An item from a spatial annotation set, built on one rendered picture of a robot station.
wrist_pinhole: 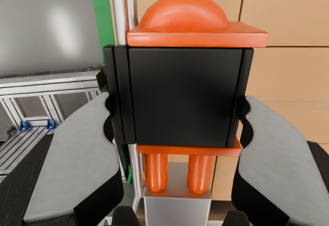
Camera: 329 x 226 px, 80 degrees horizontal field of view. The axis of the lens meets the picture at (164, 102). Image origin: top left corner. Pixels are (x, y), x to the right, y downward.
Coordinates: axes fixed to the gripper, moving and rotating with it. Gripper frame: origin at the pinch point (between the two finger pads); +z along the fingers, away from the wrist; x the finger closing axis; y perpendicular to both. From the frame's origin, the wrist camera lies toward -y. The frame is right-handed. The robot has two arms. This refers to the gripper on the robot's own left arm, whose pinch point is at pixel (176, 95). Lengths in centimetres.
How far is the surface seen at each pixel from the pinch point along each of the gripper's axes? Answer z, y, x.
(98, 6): 110, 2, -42
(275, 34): 55, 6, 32
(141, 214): 50, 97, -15
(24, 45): 110, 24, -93
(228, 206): 56, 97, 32
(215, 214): 52, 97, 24
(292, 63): 55, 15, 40
